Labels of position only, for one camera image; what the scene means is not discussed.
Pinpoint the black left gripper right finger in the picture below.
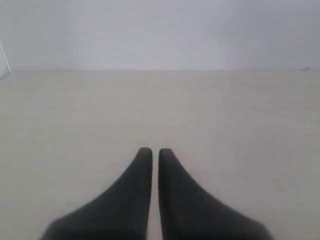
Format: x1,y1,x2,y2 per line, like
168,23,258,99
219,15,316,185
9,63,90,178
158,148,273,240

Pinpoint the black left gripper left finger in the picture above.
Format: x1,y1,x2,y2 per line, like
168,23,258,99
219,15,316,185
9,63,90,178
41,147,153,240

